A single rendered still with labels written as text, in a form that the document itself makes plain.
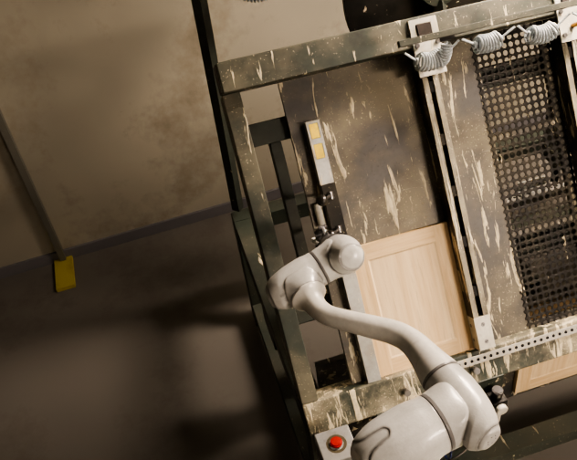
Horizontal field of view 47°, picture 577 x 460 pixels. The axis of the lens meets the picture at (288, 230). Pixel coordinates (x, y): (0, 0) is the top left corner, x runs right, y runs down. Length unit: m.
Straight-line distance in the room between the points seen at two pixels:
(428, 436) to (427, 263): 1.08
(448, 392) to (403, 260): 0.98
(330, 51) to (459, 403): 1.24
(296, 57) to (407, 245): 0.76
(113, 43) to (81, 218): 1.22
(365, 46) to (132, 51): 2.06
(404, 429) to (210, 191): 3.37
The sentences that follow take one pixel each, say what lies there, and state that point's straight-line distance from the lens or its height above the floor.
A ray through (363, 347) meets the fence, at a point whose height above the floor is 1.02.
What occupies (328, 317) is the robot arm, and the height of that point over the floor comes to 1.60.
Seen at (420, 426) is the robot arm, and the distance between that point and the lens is 1.46.
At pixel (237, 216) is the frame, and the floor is 0.79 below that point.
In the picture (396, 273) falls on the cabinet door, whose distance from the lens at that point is 2.40.
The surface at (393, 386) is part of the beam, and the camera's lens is 2.47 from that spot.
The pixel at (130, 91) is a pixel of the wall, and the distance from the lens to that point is 4.16.
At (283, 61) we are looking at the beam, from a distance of 2.21.
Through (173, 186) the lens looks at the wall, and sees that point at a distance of 4.54.
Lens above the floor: 2.86
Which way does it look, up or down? 40 degrees down
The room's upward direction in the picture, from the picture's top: 9 degrees counter-clockwise
